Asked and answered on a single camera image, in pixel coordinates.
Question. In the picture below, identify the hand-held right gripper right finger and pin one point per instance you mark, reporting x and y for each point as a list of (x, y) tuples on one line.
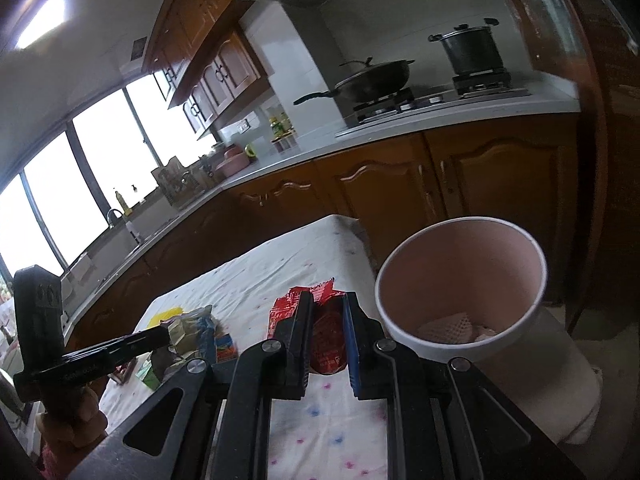
[(351, 345)]

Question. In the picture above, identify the yellow dish soap bottle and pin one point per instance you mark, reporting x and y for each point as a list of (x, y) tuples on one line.
[(120, 204)]

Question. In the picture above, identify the green and yellow bottles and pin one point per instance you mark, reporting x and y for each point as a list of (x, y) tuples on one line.
[(280, 126)]

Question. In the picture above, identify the wooden base cabinets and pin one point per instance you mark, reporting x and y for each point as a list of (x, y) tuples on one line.
[(450, 180)]

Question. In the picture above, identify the white crumpled paper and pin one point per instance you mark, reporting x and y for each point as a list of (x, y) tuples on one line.
[(485, 334)]

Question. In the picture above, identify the person's left hand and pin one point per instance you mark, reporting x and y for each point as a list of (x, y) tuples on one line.
[(70, 422)]

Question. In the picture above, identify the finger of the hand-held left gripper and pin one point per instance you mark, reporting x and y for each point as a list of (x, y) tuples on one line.
[(142, 341)]

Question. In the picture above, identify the wall socket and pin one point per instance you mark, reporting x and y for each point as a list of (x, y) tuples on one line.
[(244, 125)]

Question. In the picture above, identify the red snack wrapper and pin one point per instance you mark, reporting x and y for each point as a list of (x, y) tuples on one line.
[(326, 342)]

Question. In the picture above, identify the pale green packet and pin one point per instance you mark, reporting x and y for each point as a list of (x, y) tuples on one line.
[(150, 375)]

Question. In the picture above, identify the sink faucet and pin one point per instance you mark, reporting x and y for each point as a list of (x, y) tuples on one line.
[(114, 215)]

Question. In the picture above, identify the white dotted tablecloth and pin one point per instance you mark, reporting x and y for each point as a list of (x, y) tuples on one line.
[(280, 270)]

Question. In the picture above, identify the gas stove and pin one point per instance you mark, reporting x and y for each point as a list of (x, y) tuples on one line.
[(430, 102)]

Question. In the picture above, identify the small orange carton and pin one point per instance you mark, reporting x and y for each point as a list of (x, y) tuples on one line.
[(226, 346)]

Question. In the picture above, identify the kitchen window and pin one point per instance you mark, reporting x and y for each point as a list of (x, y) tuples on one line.
[(105, 160)]

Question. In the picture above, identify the black wok with lid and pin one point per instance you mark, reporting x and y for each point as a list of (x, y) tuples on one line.
[(372, 80)]

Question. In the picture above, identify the pink container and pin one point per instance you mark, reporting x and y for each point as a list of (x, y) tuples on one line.
[(234, 162)]

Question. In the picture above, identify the white bin with pink inside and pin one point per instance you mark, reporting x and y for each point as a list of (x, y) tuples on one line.
[(450, 270)]

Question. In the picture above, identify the ceiling light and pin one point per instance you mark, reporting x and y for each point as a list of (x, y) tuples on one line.
[(44, 15)]

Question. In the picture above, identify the dish rack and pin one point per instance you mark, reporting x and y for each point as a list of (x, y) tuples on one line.
[(180, 182)]

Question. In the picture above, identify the white foam fruit net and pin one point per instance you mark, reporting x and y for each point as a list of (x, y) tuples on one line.
[(447, 327)]

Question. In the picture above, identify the beige and blue wrapper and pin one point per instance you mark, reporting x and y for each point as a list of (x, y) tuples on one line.
[(192, 330)]

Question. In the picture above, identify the wooden wall cabinets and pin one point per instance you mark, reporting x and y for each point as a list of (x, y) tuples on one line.
[(220, 60)]

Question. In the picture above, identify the yellow wrapper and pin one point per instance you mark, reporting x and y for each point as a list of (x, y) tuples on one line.
[(165, 316)]

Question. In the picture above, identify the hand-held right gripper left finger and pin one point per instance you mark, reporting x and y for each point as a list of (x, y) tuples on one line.
[(294, 342)]

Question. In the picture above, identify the wooden framed glass door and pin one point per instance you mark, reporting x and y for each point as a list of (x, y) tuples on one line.
[(600, 110)]

